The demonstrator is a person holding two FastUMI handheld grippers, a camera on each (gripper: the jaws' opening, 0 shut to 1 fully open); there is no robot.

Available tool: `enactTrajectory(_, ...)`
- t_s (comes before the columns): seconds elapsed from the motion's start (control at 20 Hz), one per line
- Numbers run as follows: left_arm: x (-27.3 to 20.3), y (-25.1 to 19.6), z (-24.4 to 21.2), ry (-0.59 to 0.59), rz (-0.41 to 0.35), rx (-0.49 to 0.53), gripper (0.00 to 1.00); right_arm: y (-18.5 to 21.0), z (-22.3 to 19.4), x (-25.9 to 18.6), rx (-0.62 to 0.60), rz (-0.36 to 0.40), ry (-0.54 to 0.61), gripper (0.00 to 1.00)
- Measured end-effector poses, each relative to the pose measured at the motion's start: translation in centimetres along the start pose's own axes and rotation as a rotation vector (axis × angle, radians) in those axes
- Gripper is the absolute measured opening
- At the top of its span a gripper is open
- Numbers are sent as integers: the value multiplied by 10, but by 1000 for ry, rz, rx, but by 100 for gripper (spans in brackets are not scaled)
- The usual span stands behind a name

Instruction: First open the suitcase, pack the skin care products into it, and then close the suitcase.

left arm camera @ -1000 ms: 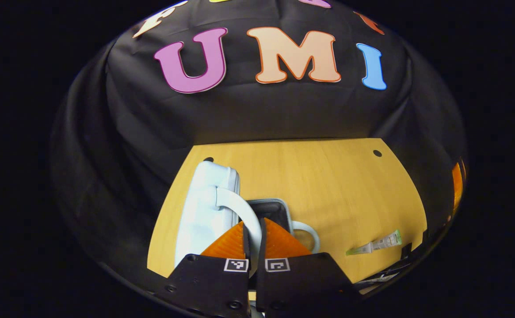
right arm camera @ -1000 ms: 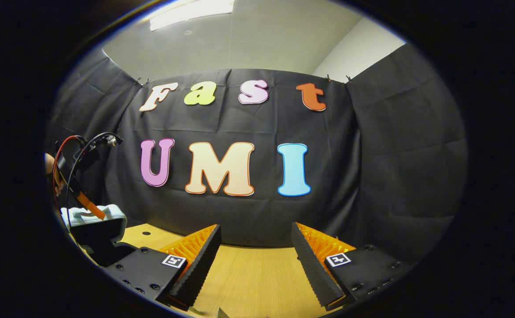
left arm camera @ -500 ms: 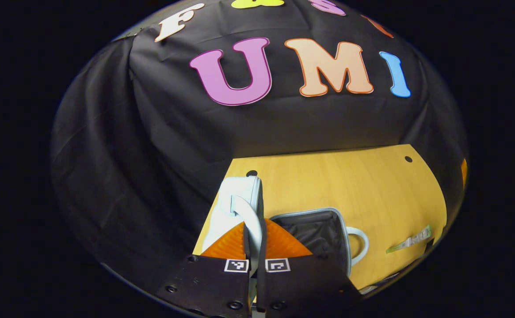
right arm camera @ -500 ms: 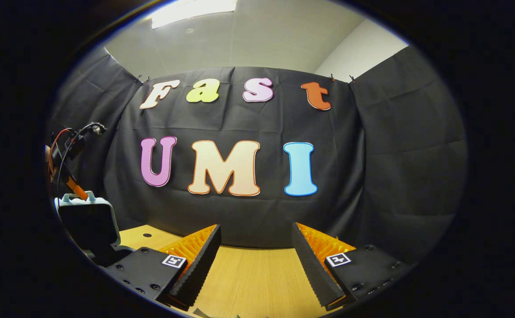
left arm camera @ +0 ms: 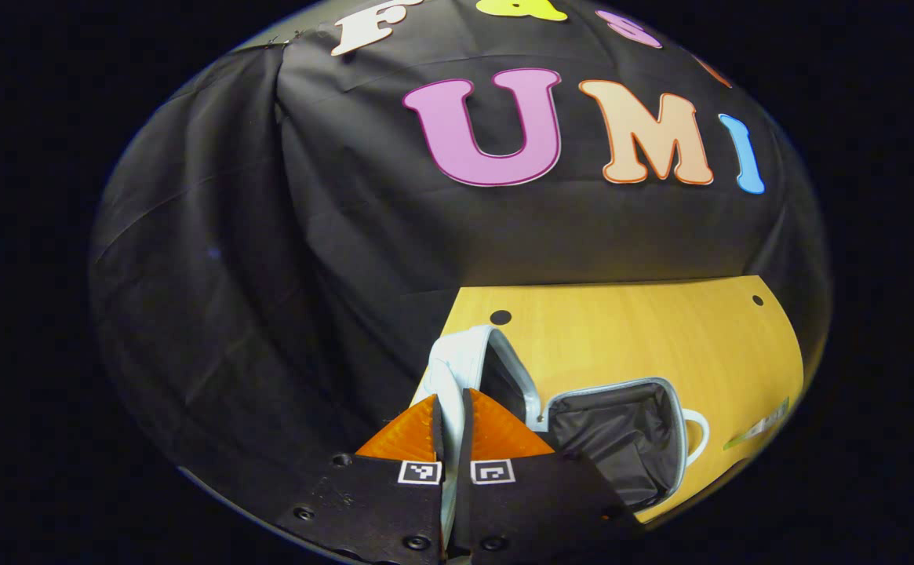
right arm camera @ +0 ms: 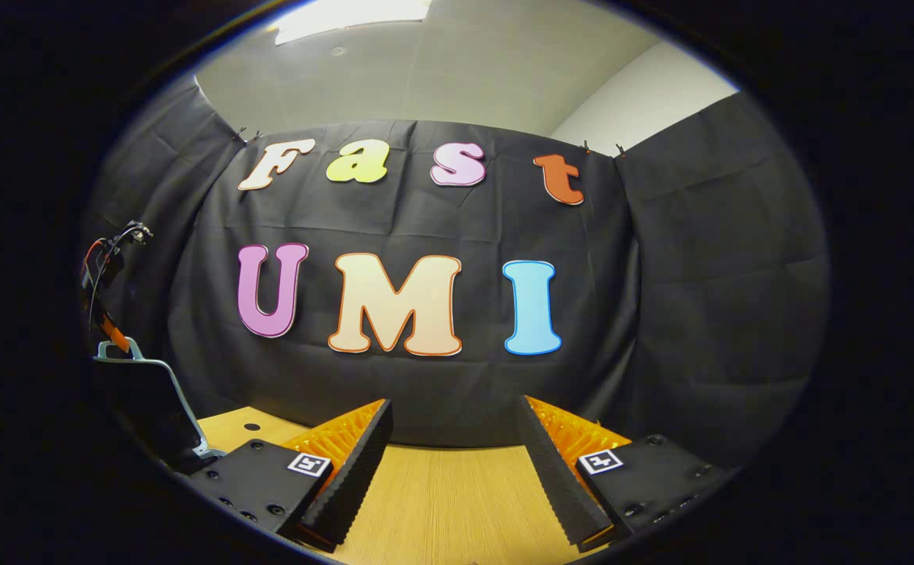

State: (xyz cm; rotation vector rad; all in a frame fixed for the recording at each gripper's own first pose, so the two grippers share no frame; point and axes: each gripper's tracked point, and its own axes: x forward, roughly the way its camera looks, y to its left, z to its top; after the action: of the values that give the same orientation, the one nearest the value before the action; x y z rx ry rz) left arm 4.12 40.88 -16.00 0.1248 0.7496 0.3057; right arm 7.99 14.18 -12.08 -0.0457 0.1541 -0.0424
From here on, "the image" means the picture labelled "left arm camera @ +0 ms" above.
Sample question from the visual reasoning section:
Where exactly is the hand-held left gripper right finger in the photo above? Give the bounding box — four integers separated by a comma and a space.
451, 388, 647, 565

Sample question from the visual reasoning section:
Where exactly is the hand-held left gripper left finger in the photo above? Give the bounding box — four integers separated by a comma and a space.
268, 394, 447, 565

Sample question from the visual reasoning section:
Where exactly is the light blue suitcase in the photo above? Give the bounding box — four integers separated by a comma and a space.
412, 324, 711, 562

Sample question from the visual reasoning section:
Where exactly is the green and white tube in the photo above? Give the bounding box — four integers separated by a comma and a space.
722, 396, 792, 452

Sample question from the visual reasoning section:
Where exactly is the black backdrop cloth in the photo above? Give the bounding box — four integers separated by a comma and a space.
88, 0, 832, 503

